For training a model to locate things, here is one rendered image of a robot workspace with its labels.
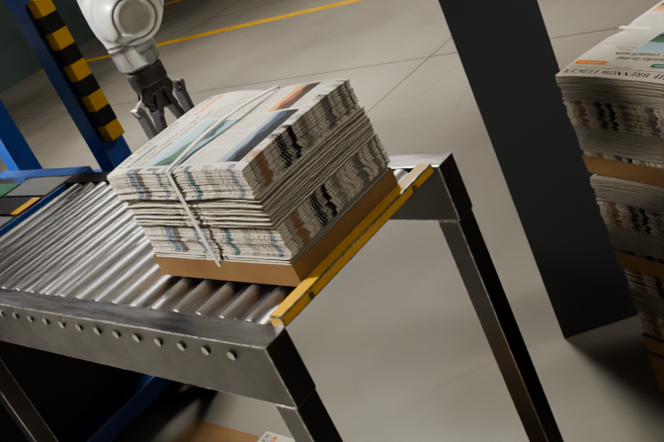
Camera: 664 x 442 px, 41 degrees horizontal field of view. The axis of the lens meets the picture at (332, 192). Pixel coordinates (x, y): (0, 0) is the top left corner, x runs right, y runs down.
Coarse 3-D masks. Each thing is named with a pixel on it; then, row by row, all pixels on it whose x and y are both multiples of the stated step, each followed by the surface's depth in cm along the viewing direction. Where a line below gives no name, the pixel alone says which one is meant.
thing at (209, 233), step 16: (272, 96) 155; (240, 112) 155; (224, 128) 150; (208, 144) 145; (160, 176) 144; (176, 176) 142; (192, 208) 144; (192, 224) 147; (208, 240) 148; (208, 256) 150; (224, 256) 147
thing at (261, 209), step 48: (288, 96) 150; (336, 96) 144; (240, 144) 138; (288, 144) 136; (336, 144) 143; (192, 192) 141; (240, 192) 133; (288, 192) 135; (336, 192) 142; (240, 240) 141; (288, 240) 135
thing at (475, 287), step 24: (456, 240) 166; (480, 240) 168; (456, 264) 170; (480, 264) 168; (480, 288) 170; (480, 312) 174; (504, 312) 173; (504, 336) 174; (504, 360) 178; (528, 360) 179; (528, 384) 179; (528, 408) 182; (528, 432) 187; (552, 432) 186
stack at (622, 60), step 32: (640, 32) 167; (576, 64) 166; (608, 64) 159; (640, 64) 153; (576, 96) 165; (608, 96) 158; (640, 96) 151; (576, 128) 170; (608, 128) 162; (640, 128) 155; (640, 160) 160; (608, 192) 172; (640, 192) 164; (608, 224) 179; (640, 224) 169; (640, 256) 176; (640, 288) 183
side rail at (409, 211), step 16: (400, 160) 167; (416, 160) 164; (432, 160) 161; (448, 160) 160; (80, 176) 249; (96, 176) 243; (432, 176) 160; (448, 176) 160; (416, 192) 165; (432, 192) 163; (448, 192) 160; (464, 192) 164; (400, 208) 170; (416, 208) 168; (432, 208) 165; (448, 208) 162; (464, 208) 163
